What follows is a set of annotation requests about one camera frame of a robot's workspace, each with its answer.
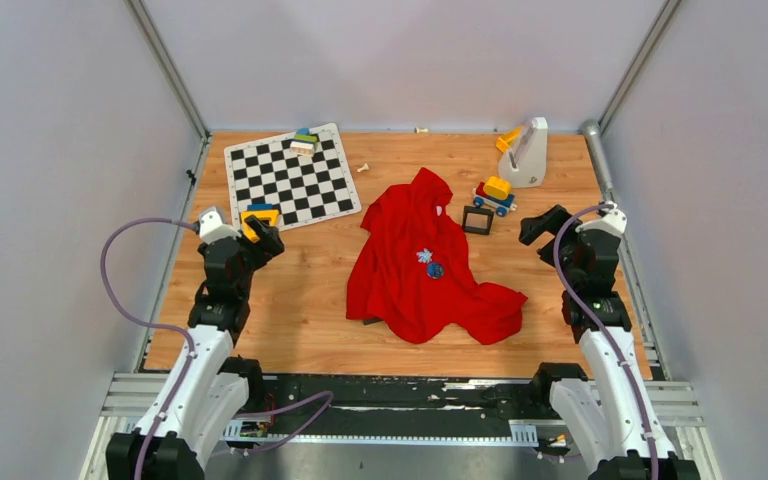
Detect red garment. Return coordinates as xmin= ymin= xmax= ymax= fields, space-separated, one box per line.
xmin=345 ymin=168 xmax=527 ymax=345

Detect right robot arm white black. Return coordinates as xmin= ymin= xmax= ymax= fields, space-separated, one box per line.
xmin=519 ymin=202 xmax=700 ymax=479

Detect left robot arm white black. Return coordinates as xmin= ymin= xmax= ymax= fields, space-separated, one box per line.
xmin=105 ymin=207 xmax=284 ymax=479

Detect blue leaf brooch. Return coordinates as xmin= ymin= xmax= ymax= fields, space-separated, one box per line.
xmin=416 ymin=248 xmax=433 ymax=264

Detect toy train car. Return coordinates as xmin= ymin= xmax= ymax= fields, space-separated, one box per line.
xmin=472 ymin=176 xmax=517 ymax=217

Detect white wedge stand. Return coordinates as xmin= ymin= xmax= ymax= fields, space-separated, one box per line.
xmin=498 ymin=117 xmax=549 ymax=188

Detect black white chessboard mat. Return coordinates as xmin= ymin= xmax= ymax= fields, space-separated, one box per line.
xmin=224 ymin=123 xmax=362 ymax=230

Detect yellow toy piece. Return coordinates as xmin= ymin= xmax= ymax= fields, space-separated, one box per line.
xmin=495 ymin=126 xmax=523 ymax=153

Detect stacked toy blocks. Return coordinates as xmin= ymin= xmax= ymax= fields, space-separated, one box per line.
xmin=290 ymin=128 xmax=319 ymax=157

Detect yellow triangular toy frame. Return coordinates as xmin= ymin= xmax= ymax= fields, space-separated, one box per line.
xmin=240 ymin=208 xmax=280 ymax=243

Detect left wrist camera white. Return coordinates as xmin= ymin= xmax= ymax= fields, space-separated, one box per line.
xmin=196 ymin=206 xmax=241 ymax=244

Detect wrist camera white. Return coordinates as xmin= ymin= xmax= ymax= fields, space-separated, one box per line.
xmin=575 ymin=201 xmax=628 ymax=238
xmin=196 ymin=206 xmax=241 ymax=244

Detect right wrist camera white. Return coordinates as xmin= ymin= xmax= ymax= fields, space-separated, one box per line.
xmin=575 ymin=201 xmax=628 ymax=238

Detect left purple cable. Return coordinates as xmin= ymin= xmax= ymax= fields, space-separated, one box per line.
xmin=99 ymin=217 xmax=201 ymax=480

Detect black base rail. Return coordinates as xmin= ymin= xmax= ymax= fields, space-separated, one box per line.
xmin=241 ymin=374 xmax=564 ymax=440

